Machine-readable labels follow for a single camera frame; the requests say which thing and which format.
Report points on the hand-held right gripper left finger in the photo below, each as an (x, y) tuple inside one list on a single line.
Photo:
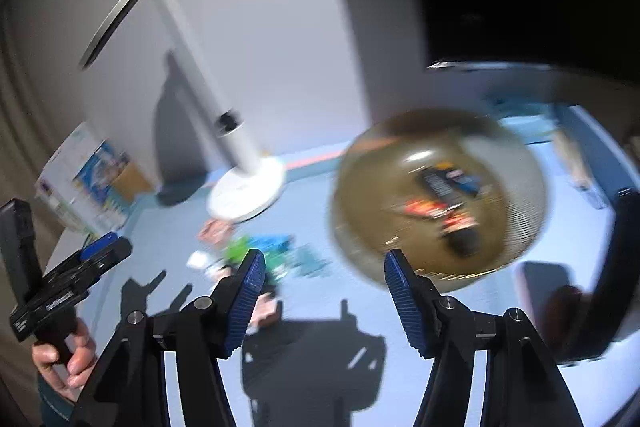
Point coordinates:
[(247, 302)]

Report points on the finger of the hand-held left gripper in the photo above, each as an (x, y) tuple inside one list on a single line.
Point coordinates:
[(102, 247)]

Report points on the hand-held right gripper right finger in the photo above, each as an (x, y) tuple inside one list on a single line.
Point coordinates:
[(405, 302)]

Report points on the white figurine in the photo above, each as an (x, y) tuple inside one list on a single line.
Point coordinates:
[(198, 260)]

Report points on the pink card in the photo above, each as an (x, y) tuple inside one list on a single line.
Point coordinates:
[(216, 232)]

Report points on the amber ribbed glass bowl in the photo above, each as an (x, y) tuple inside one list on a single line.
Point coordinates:
[(510, 187)]

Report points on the person's left forearm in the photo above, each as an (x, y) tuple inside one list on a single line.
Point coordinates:
[(52, 409)]

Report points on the person's left hand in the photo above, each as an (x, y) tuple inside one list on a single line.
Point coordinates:
[(80, 364)]

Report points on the green plastic toy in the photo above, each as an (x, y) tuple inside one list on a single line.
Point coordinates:
[(236, 249)]

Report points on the blue lighter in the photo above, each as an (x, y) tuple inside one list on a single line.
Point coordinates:
[(272, 243)]

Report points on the brown cardboard box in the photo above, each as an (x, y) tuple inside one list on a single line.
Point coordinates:
[(134, 184)]

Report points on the teal plastic toy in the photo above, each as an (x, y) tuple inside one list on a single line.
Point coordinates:
[(310, 263)]

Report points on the blue foam mat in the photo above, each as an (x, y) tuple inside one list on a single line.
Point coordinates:
[(325, 297)]

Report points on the black round object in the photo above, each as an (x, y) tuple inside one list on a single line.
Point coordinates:
[(460, 239)]

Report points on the white desk lamp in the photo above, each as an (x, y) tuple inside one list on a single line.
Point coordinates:
[(245, 197)]

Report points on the black rectangular box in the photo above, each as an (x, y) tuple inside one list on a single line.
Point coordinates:
[(445, 182)]

